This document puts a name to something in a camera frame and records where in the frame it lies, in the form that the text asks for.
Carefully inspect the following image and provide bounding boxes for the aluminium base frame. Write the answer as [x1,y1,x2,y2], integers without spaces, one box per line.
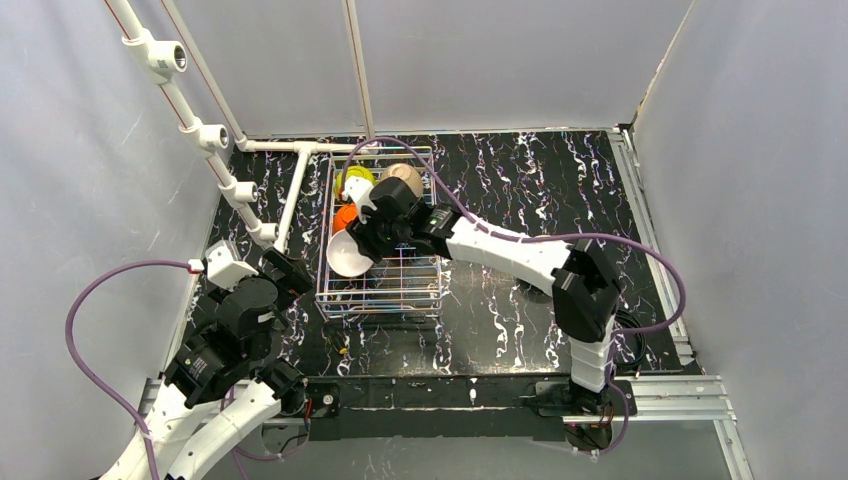
[122,125,757,480]

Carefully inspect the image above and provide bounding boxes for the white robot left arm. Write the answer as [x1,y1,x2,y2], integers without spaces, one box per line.
[104,242,313,479]

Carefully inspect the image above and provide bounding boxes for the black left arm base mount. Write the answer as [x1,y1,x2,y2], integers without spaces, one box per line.
[261,380,342,458]

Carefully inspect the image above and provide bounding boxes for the black yellow screwdriver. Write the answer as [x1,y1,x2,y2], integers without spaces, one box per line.
[322,322,349,357]

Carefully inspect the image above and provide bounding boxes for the coiled black cable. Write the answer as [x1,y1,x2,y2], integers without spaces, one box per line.
[612,311,652,372]

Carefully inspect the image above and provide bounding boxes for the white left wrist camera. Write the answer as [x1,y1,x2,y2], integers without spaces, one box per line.
[205,239,259,291]

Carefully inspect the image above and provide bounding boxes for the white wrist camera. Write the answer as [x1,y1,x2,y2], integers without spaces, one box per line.
[205,239,259,291]
[341,176,376,224]

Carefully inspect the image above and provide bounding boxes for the yellow-green plastic bowl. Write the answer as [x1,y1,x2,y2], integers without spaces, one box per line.
[334,165,376,199]

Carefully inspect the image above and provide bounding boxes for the beige ceramic bowl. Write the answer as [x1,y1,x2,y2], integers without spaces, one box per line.
[379,163,425,198]

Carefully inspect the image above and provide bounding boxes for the white wire dish rack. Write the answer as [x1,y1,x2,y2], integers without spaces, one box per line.
[315,152,444,319]

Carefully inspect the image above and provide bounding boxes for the white ceramic bowl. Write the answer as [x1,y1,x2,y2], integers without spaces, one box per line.
[332,203,358,235]
[326,230,374,278]

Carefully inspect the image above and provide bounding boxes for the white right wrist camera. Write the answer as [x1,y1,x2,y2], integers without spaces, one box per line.
[341,176,376,224]

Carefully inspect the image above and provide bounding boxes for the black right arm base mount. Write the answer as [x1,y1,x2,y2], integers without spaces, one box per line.
[517,380,638,457]

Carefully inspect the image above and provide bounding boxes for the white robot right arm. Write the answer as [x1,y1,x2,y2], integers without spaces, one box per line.
[342,176,621,394]

